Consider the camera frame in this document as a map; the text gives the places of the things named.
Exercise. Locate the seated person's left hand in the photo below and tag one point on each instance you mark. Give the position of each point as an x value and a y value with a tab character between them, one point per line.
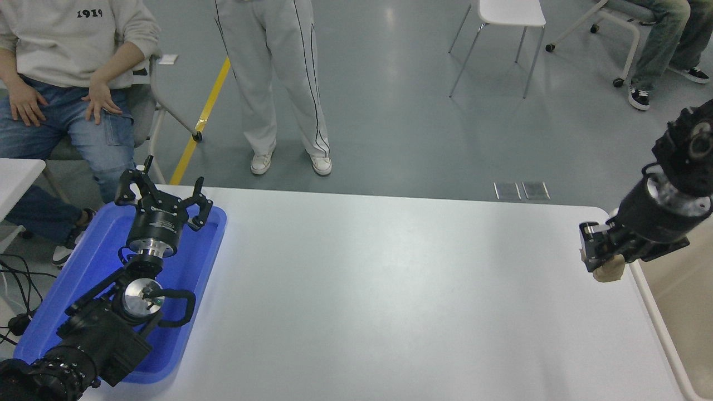
99	100

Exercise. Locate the small white side table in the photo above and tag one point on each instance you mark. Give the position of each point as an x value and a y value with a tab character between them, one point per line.
16	175

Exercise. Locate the white wheeled chair frame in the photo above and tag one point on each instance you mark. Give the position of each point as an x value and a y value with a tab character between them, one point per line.
626	22

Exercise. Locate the seated person in jeans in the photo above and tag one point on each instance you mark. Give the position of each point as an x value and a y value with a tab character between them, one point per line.
67	39

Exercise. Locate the large pale dustbin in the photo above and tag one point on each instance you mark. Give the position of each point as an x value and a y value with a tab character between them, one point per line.
682	323

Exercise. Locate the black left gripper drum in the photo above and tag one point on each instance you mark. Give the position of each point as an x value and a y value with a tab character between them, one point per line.
157	224

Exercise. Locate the seated person's right forearm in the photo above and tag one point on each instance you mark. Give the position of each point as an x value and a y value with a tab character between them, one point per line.
8	69

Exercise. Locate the grey office chair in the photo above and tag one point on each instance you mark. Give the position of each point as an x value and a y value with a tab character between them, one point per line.
167	111

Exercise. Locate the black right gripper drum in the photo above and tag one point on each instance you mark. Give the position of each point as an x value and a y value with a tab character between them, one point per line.
652	223

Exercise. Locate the blue plastic tray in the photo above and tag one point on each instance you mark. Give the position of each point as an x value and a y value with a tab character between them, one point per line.
189	262

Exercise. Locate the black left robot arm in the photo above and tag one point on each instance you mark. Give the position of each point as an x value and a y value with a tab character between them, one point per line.
100	334

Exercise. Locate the seated person's left forearm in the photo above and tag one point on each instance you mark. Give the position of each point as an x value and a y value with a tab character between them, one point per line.
120	62

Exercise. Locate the white chair with metal legs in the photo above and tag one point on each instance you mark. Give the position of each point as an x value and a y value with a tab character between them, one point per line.
509	11

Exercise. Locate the metal floor plate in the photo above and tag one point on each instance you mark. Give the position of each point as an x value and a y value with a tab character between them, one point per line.
536	190
507	191

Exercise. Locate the seated person's right hand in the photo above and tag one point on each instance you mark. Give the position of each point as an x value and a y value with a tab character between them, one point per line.
25	103

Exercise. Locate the tan paper ball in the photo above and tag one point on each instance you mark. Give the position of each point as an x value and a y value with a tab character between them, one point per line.
610	272

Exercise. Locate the person on wheeled chair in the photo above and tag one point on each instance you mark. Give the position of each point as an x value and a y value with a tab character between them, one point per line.
668	39

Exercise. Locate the standing person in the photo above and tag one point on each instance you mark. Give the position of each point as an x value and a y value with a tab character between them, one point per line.
278	61

